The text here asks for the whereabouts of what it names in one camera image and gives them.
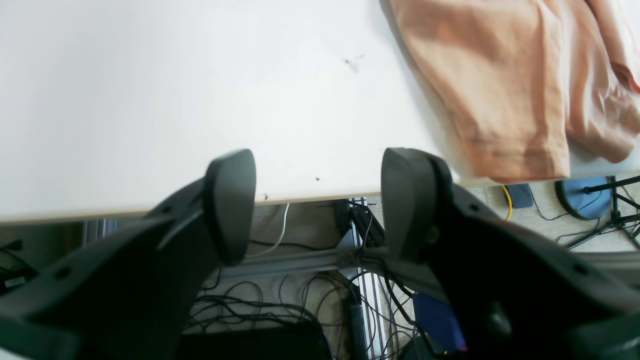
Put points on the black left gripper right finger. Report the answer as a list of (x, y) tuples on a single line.
[(516, 294)]

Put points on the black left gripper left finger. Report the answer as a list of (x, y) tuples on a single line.
[(129, 296)]

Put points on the peach T-shirt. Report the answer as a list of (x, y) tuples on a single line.
[(523, 79)]

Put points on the blue round stand base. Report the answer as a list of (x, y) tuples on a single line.
[(579, 203)]

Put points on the black tripod stand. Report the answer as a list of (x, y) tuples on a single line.
[(623, 214)]

